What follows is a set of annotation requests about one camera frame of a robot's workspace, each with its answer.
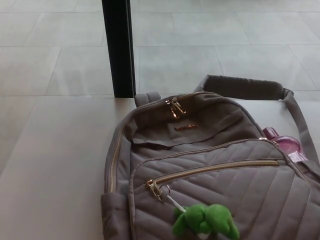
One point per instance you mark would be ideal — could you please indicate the grey quilted backpack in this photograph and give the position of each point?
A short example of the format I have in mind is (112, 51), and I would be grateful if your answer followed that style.
(200, 155)

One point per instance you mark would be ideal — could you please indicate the pink transparent water bottle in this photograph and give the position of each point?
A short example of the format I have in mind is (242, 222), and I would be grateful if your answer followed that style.
(287, 145)

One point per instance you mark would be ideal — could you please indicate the black vertical post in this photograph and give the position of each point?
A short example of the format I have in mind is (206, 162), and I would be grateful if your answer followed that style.
(120, 50)

